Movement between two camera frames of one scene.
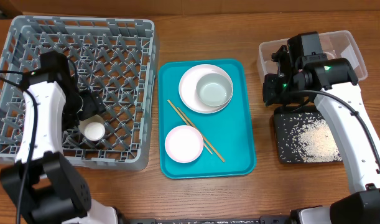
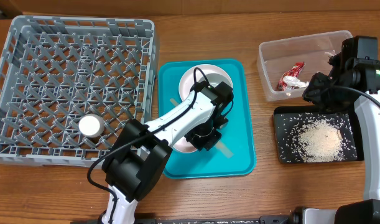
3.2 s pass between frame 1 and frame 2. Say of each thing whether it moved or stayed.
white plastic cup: moved
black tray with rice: stayed
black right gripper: moved
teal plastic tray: stayed
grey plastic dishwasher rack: stayed
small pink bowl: moved
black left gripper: moved
